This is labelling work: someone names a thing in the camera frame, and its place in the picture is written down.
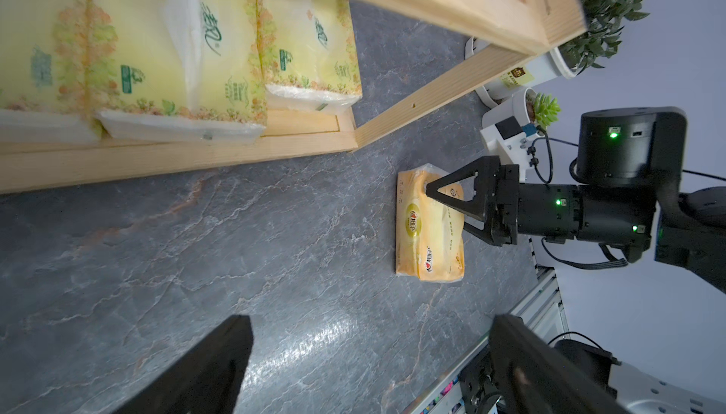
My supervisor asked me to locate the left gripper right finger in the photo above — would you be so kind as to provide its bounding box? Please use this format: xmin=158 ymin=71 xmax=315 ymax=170
xmin=490 ymin=315 xmax=627 ymax=413

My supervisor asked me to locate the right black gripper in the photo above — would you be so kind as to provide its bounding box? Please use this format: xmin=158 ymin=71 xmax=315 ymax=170
xmin=425 ymin=107 xmax=688 ymax=263

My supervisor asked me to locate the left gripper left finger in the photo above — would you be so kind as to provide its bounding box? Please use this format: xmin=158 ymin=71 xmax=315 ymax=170
xmin=115 ymin=315 xmax=254 ymax=413

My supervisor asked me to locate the orange tissue pack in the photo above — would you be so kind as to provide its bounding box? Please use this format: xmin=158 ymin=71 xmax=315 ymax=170
xmin=395 ymin=164 xmax=465 ymax=284

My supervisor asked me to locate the wooden two-tier shelf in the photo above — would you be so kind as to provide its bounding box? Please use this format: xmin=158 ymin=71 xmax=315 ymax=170
xmin=0 ymin=0 xmax=588 ymax=195

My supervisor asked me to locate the green tissue pack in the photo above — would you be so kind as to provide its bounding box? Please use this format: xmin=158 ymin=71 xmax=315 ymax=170
xmin=89 ymin=0 xmax=268 ymax=144
xmin=256 ymin=0 xmax=362 ymax=115
xmin=1 ymin=0 xmax=104 ymax=145

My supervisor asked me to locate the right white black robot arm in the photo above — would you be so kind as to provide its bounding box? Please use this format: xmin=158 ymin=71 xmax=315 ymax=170
xmin=427 ymin=107 xmax=725 ymax=288

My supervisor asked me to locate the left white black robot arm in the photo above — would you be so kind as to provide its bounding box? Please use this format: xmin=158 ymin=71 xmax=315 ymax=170
xmin=117 ymin=315 xmax=725 ymax=413

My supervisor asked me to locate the small potted succulent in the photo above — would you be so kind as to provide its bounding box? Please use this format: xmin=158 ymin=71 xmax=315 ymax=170
xmin=482 ymin=88 xmax=562 ymax=140

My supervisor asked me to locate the large potted green plant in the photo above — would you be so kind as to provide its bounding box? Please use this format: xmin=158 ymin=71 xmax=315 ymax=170
xmin=476 ymin=0 xmax=648 ymax=109

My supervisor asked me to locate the aluminium front rail frame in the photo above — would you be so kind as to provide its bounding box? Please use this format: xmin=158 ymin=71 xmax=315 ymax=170
xmin=404 ymin=268 xmax=569 ymax=413

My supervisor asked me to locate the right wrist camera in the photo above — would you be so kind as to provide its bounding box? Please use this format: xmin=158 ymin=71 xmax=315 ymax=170
xmin=480 ymin=113 xmax=538 ymax=183

